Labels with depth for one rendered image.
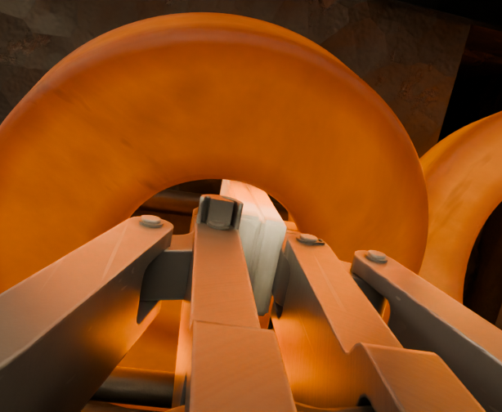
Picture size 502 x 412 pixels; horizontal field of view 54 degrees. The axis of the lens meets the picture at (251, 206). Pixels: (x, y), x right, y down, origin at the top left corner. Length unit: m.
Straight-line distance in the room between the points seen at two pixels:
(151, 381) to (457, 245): 0.13
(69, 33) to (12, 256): 0.13
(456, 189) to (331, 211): 0.08
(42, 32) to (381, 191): 0.18
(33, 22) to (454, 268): 0.22
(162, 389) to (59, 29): 0.17
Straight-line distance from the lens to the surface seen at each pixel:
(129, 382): 0.18
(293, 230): 0.17
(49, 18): 0.27
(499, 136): 0.24
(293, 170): 0.15
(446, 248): 0.22
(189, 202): 0.24
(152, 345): 0.19
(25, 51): 0.27
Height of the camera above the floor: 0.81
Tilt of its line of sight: 11 degrees down
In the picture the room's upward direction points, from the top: 12 degrees clockwise
